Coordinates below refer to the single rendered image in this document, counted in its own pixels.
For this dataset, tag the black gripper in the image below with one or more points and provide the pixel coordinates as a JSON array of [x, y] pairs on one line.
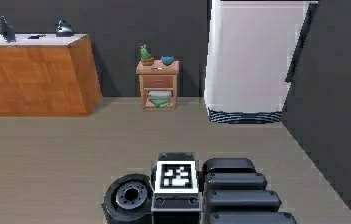
[[127, 197]]

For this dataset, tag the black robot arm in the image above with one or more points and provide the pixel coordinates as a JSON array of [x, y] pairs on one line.
[[226, 193]]

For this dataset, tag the green folded cloth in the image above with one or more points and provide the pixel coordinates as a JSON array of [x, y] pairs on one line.
[[159, 102]]

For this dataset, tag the white folded cloth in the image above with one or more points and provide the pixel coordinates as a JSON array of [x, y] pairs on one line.
[[159, 94]]

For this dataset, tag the small wooden side table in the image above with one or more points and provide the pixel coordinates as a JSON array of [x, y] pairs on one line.
[[157, 81]]

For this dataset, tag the blue bowl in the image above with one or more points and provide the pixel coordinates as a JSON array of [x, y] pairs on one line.
[[167, 60]]

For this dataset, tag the green potted cactus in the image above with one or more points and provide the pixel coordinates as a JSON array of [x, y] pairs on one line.
[[146, 55]]

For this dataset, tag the brown wooden counter cabinet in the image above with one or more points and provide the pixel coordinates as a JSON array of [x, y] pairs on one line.
[[36, 76]]

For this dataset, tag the white fridge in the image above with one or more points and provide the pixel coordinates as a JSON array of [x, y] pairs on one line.
[[249, 60]]

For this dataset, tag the black flat utensil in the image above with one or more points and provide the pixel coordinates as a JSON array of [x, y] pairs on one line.
[[36, 36]]

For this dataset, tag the black faucet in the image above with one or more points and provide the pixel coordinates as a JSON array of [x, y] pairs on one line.
[[7, 30]]

